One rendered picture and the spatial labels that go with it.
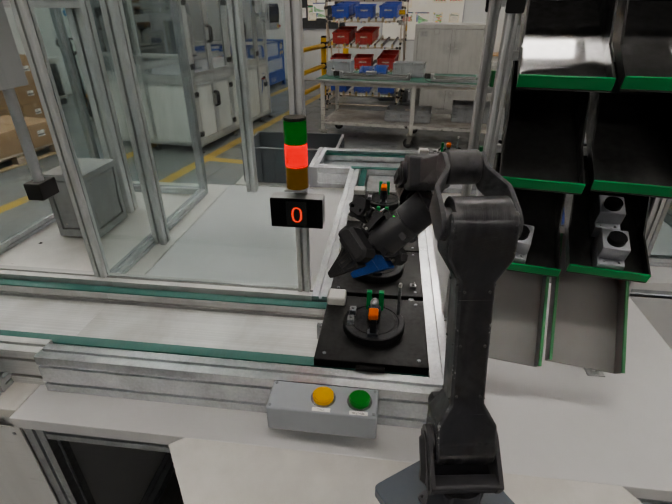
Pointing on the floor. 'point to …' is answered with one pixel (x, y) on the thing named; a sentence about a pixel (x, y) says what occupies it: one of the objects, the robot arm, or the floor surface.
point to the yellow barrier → (318, 65)
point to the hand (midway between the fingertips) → (354, 264)
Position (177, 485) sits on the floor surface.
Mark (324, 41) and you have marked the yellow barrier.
